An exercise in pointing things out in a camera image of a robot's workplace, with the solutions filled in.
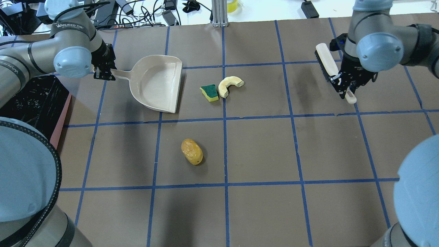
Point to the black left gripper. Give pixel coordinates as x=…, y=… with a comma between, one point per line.
x=101, y=57

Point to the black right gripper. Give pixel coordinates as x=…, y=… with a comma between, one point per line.
x=356, y=72

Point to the beige hand brush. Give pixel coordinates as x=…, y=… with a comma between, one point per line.
x=329, y=67

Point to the beige plastic dustpan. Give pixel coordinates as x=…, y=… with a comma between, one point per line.
x=154, y=82

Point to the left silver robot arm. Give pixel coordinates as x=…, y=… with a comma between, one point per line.
x=31, y=171

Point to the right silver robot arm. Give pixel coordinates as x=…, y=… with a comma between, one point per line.
x=388, y=144

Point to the black lined trash bin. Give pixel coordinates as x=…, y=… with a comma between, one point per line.
x=43, y=103

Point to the black power adapter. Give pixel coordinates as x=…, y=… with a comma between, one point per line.
x=309, y=10

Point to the green yellow sponge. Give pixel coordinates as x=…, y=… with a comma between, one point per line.
x=210, y=92

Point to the yellow potato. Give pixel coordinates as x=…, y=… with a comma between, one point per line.
x=192, y=151

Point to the pale yellow squash slice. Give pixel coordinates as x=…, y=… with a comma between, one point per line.
x=226, y=83

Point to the yellow tape roll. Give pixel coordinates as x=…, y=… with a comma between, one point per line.
x=232, y=6

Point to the aluminium frame post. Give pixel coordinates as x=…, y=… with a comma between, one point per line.
x=219, y=13

